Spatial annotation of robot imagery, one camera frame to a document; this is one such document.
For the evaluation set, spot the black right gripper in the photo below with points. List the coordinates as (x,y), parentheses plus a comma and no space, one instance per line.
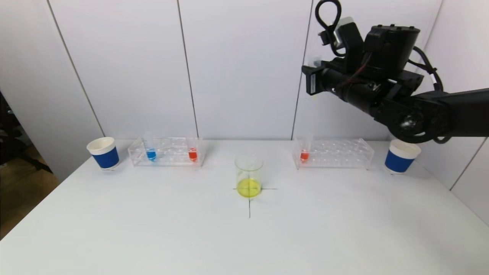
(312,82)

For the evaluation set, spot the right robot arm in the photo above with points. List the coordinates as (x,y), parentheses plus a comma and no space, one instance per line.
(466,110)

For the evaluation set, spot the test tube with red liquid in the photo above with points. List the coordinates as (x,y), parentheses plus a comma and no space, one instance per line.
(193,154)
(304,156)

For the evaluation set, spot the clear acrylic test tube rack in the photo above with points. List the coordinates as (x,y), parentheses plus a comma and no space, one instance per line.
(172,158)
(336,158)

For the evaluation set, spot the clear glass beaker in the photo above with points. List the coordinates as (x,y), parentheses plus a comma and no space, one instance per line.
(249,187)

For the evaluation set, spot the test tube with blue liquid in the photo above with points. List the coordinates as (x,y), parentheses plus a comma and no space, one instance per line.
(151,154)

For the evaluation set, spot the blue and white paper cup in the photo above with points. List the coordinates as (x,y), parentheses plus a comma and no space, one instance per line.
(105,157)
(399,162)

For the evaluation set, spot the black office chair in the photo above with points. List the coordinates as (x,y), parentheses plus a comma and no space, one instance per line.
(11,145)

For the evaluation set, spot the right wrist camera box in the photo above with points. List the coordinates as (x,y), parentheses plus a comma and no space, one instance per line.
(349,36)

